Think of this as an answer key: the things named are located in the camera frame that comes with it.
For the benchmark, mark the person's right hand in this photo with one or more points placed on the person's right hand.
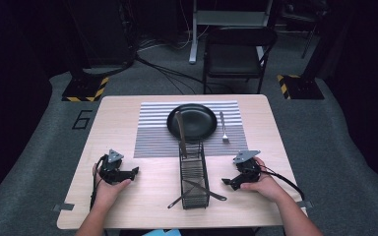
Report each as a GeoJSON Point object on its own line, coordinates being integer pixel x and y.
{"type": "Point", "coordinates": [267, 185]}

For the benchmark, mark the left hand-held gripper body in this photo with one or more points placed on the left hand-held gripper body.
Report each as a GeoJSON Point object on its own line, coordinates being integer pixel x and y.
{"type": "Point", "coordinates": [111, 170]}

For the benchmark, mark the white metal stand frame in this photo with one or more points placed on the white metal stand frame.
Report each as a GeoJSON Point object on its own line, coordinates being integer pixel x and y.
{"type": "Point", "coordinates": [194, 39]}

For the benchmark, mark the dark table knife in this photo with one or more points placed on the dark table knife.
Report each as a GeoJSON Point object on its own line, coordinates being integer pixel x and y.
{"type": "Point", "coordinates": [181, 131]}

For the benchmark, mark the person's left hand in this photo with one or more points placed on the person's left hand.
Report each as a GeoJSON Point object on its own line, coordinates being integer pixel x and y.
{"type": "Point", "coordinates": [106, 193]}

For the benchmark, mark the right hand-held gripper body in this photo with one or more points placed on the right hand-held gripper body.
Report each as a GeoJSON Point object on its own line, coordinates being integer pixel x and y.
{"type": "Point", "coordinates": [248, 170]}

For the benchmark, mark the silver fork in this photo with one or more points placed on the silver fork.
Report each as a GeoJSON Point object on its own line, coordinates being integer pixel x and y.
{"type": "Point", "coordinates": [223, 126]}

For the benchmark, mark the light blue cloth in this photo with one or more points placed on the light blue cloth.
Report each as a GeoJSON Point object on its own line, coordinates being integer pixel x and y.
{"type": "Point", "coordinates": [162, 233]}

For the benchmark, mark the grey tape strip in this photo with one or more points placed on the grey tape strip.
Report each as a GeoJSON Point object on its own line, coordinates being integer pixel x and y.
{"type": "Point", "coordinates": [305, 204]}
{"type": "Point", "coordinates": [64, 207]}

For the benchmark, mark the black stand with striped base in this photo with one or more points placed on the black stand with striped base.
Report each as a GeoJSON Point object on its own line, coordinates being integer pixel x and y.
{"type": "Point", "coordinates": [83, 88]}
{"type": "Point", "coordinates": [303, 87]}

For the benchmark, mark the grey striped placemat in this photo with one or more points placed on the grey striped placemat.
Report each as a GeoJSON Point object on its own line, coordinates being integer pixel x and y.
{"type": "Point", "coordinates": [154, 141]}

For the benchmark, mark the black round plate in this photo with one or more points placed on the black round plate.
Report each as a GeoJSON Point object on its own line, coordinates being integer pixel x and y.
{"type": "Point", "coordinates": [197, 123]}

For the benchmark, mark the black folding chair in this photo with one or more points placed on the black folding chair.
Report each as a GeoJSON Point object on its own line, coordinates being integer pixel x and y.
{"type": "Point", "coordinates": [234, 62]}

